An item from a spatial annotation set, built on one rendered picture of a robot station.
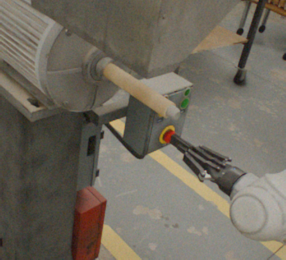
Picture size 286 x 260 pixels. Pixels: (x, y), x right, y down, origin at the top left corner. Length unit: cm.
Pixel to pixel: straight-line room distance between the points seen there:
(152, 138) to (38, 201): 40
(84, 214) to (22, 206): 25
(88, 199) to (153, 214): 92
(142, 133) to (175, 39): 61
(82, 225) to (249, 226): 76
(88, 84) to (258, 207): 43
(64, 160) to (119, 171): 134
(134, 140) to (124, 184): 130
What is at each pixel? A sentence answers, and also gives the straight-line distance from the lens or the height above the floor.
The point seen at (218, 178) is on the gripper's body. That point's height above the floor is 98.
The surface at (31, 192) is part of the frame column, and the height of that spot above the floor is 79.
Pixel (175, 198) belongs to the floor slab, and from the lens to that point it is 244.
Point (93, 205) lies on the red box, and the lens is 143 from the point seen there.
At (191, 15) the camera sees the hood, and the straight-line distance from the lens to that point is 57.
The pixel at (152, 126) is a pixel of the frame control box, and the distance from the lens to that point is 111.
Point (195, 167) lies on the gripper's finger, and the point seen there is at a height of 98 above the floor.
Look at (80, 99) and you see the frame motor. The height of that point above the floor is 117.
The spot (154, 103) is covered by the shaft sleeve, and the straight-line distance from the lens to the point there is 76.
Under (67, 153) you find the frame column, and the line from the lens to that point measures 122.
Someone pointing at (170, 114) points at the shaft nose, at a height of 125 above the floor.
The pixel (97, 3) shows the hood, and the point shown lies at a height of 145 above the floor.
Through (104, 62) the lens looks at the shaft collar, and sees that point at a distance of 86.
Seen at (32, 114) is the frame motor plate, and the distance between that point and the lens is 95.
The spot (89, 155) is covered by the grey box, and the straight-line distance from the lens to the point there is 133.
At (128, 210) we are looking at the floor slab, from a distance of 231.
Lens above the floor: 163
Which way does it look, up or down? 33 degrees down
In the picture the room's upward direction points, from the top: 10 degrees clockwise
